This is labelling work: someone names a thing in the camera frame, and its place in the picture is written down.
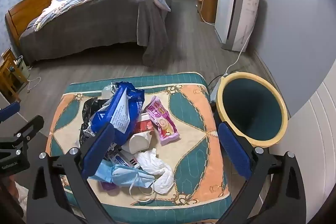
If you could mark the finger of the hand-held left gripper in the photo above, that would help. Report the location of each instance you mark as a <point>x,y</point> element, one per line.
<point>9,111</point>
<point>29,129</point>

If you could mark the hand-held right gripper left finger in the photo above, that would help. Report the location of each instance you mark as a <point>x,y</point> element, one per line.
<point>98,150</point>

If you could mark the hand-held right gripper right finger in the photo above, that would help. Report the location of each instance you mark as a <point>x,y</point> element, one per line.
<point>235,150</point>

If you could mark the blue face mask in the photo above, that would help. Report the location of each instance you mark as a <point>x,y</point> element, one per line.
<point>102,171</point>

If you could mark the white toothpaste box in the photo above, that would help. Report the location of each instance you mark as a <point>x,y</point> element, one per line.
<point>123,159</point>

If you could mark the small purple wrapper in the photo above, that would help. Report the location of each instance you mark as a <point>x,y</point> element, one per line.
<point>108,185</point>

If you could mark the black plastic bag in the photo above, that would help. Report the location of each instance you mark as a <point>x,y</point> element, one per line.
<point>90,111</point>

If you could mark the blue plastic wrapper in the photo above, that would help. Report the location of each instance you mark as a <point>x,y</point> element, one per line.
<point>131,176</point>

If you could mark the teal bin with yellow rim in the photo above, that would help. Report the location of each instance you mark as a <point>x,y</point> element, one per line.
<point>252,108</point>

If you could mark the blue wipes packet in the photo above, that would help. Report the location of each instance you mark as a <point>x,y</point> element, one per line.
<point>123,106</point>

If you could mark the small red box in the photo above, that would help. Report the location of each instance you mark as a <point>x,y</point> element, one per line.
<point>144,126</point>

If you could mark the silver foil wrapper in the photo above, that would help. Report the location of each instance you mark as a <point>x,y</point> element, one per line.
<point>110,90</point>

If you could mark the pink snack wrapper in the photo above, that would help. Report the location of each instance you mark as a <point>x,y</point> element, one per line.
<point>162,119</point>

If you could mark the wooden nightstand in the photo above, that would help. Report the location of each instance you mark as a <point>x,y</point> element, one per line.
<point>10,82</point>

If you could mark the white power strip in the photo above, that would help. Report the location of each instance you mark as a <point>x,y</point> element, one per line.
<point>214,92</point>

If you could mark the white wardrobe door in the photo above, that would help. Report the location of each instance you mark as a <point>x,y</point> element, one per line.
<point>315,148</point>

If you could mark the wooden bed headboard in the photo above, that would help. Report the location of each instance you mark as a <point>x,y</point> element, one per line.
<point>31,1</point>

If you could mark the bed with grey blanket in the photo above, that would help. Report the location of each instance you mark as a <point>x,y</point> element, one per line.
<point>105,24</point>

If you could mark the white air purifier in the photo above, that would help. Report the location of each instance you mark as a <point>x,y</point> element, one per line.
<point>225,11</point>

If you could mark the wooden cabinet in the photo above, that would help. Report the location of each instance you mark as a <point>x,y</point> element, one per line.
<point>210,6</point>

